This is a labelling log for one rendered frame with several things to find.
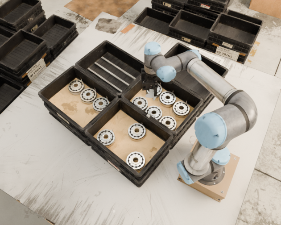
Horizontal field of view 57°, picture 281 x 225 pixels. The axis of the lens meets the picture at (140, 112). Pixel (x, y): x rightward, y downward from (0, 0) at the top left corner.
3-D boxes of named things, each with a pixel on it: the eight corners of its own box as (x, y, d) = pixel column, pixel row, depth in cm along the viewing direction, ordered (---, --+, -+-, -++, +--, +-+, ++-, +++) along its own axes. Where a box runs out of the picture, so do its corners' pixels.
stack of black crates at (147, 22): (176, 34, 294) (179, 18, 274) (165, 51, 280) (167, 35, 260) (146, 23, 304) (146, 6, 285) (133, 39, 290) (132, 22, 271)
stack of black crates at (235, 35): (245, 60, 273) (262, 25, 235) (236, 79, 259) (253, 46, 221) (209, 47, 283) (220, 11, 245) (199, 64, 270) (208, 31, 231)
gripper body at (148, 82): (140, 81, 140) (140, 64, 130) (156, 79, 140) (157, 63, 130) (142, 92, 135) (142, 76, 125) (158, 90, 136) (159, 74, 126)
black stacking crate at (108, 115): (171, 144, 149) (174, 135, 139) (139, 183, 137) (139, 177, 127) (121, 107, 162) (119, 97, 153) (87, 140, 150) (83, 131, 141)
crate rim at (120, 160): (174, 137, 141) (174, 135, 139) (139, 178, 129) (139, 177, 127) (120, 98, 154) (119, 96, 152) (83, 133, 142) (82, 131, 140)
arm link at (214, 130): (209, 176, 130) (255, 122, 83) (184, 189, 126) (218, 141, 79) (196, 156, 135) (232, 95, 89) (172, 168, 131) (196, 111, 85)
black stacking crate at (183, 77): (224, 81, 173) (229, 70, 164) (200, 110, 161) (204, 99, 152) (176, 54, 187) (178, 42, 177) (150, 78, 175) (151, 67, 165)
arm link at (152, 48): (149, 54, 112) (140, 43, 116) (149, 72, 121) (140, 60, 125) (165, 48, 114) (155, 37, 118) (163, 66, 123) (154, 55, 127)
